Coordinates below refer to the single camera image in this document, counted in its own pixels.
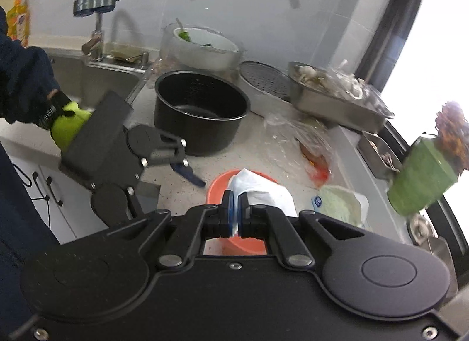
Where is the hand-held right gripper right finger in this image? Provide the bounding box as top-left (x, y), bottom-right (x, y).
top-left (238, 194), bottom-right (371, 269)

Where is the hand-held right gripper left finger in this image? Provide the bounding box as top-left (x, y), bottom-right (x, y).
top-left (107, 190), bottom-right (236, 269)

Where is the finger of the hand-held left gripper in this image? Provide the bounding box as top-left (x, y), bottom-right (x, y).
top-left (124, 186), bottom-right (148, 221)
top-left (141, 130), bottom-right (207, 188)

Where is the orange plastic bowl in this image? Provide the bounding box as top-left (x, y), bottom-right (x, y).
top-left (201, 170), bottom-right (280, 257)

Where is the white cloth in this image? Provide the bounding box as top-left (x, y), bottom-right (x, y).
top-left (229, 168), bottom-right (298, 240)

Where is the large white bowl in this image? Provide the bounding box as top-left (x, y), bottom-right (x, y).
top-left (160, 22), bottom-right (245, 73)

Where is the person's left hand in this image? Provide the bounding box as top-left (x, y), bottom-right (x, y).
top-left (38, 90), bottom-right (93, 152)

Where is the black cooking pot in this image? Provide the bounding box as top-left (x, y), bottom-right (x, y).
top-left (153, 70), bottom-right (252, 157)

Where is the steel sink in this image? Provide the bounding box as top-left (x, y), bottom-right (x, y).
top-left (47, 45), bottom-right (152, 108)

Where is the white cabinet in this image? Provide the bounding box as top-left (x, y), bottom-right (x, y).
top-left (6, 154), bottom-right (111, 245)

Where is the sink soap dish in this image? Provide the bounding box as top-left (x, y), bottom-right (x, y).
top-left (109, 47), bottom-right (149, 69)

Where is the clear plastic bag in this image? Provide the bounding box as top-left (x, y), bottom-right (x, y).
top-left (263, 111), bottom-right (337, 188)

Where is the green cloth in wrapper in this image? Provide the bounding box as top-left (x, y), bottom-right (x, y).
top-left (311, 184), bottom-right (369, 231)

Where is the steel kitchen faucet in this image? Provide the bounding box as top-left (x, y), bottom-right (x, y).
top-left (81, 0), bottom-right (128, 64)

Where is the round perforated steamer tray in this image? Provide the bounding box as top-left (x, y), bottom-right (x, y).
top-left (238, 60), bottom-right (294, 117)

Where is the green spatula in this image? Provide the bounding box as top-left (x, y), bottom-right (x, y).
top-left (175, 17), bottom-right (193, 44)

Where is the steel tray with food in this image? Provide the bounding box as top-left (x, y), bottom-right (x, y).
top-left (287, 60), bottom-right (396, 134)

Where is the yellow detergent bottle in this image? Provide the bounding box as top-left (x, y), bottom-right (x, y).
top-left (6, 0), bottom-right (30, 48)

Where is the small steel container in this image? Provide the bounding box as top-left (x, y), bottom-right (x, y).
top-left (357, 130), bottom-right (408, 181)

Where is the round metal lid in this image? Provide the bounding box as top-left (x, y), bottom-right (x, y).
top-left (406, 212), bottom-right (437, 247)

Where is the green flower pot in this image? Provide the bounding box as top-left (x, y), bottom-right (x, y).
top-left (387, 135), bottom-right (461, 218)

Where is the dried flower bunch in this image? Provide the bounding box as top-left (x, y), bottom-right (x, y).
top-left (433, 100), bottom-right (469, 178)

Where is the black cabinet handle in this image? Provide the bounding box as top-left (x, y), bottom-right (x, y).
top-left (45, 176), bottom-right (64, 207)
top-left (32, 171), bottom-right (45, 200)

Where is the black cable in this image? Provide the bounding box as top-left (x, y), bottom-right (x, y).
top-left (14, 164), bottom-right (51, 225)

